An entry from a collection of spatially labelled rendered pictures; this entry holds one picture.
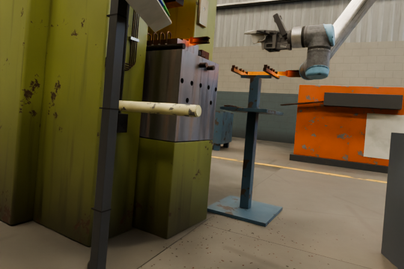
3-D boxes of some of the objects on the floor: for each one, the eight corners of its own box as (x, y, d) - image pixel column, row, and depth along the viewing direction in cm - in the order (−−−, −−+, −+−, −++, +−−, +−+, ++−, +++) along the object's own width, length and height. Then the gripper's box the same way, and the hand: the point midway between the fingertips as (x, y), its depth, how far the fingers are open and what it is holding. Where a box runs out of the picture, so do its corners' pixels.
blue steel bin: (230, 148, 593) (233, 113, 593) (220, 151, 518) (223, 111, 517) (177, 141, 634) (180, 109, 634) (160, 143, 559) (163, 106, 558)
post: (104, 280, 100) (130, -28, 100) (95, 286, 97) (121, -33, 96) (97, 277, 102) (121, -25, 102) (88, 281, 99) (112, -31, 98)
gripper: (285, 43, 117) (240, 45, 127) (296, 54, 134) (256, 56, 144) (287, 22, 117) (241, 26, 127) (297, 35, 134) (257, 38, 144)
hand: (249, 36), depth 136 cm, fingers open, 14 cm apart
